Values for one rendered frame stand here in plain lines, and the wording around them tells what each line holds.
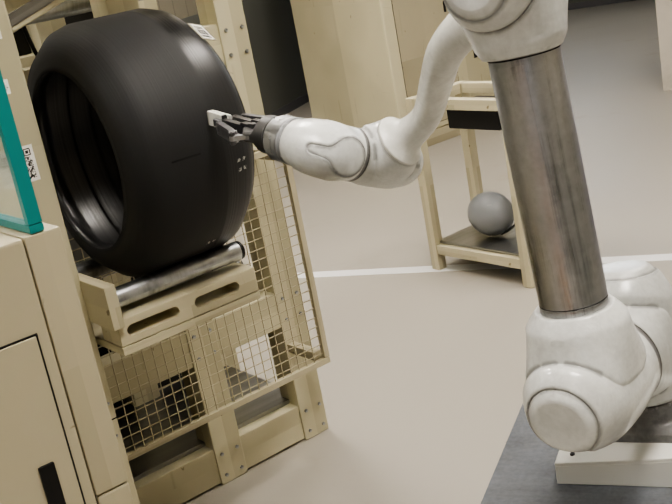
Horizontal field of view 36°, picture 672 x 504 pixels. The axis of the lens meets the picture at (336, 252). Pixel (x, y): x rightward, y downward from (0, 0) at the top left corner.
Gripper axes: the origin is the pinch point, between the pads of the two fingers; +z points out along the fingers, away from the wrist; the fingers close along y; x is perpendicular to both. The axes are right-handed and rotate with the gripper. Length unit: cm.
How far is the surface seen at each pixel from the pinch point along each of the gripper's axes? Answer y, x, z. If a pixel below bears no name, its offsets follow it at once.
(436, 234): -192, 127, 142
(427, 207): -190, 114, 145
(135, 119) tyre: 14.8, -2.7, 7.6
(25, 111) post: 29.8, -5.3, 25.3
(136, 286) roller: 19.0, 34.2, 12.5
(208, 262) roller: 0.9, 34.9, 12.0
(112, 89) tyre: 16.0, -8.4, 12.9
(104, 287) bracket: 27.6, 30.2, 9.2
